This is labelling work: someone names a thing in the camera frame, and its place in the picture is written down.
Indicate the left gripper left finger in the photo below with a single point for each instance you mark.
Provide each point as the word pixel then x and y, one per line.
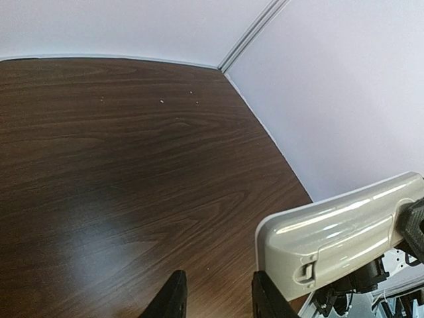
pixel 171 300

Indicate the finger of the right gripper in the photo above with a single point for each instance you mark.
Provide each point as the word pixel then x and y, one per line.
pixel 410 227

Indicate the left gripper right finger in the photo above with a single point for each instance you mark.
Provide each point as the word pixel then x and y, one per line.
pixel 267 301

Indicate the white remote control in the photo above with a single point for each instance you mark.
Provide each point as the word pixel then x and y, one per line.
pixel 309 247

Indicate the right aluminium corner post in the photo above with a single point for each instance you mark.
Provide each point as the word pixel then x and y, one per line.
pixel 261 21

